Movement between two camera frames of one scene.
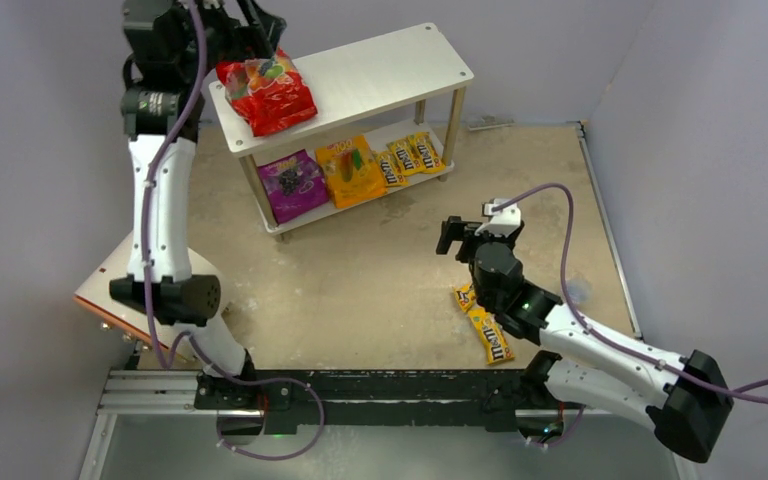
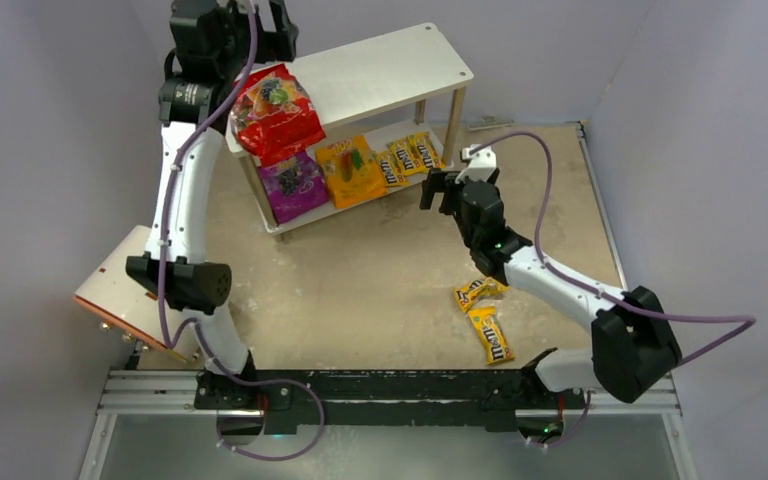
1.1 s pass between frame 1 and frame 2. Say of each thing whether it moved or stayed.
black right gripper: moved
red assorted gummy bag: moved
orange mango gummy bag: stayed
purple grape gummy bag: stayed
